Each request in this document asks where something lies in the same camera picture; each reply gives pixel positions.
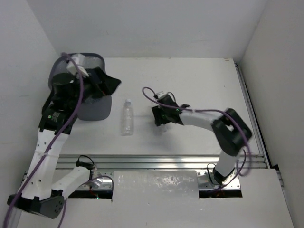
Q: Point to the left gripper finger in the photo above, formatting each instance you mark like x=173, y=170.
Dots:
x=109, y=84
x=98, y=75

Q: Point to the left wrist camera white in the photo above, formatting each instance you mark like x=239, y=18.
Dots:
x=73, y=68

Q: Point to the aluminium rail frame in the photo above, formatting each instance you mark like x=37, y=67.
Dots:
x=209, y=85

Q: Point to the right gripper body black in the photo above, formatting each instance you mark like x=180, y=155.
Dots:
x=165, y=112

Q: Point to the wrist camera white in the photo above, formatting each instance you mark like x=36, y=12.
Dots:
x=160, y=96
x=73, y=68

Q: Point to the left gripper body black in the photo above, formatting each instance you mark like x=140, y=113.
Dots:
x=100, y=79

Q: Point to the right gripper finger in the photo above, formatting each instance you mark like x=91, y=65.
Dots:
x=165, y=119
x=158, y=117

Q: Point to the clear bottle white cap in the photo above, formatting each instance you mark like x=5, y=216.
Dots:
x=127, y=122

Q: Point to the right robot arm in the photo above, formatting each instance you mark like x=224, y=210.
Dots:
x=231, y=132

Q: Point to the grey mesh waste bin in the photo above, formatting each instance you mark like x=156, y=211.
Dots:
x=92, y=109

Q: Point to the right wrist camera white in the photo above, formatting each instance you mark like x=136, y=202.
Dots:
x=160, y=96

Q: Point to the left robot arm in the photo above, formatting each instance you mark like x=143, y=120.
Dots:
x=38, y=194

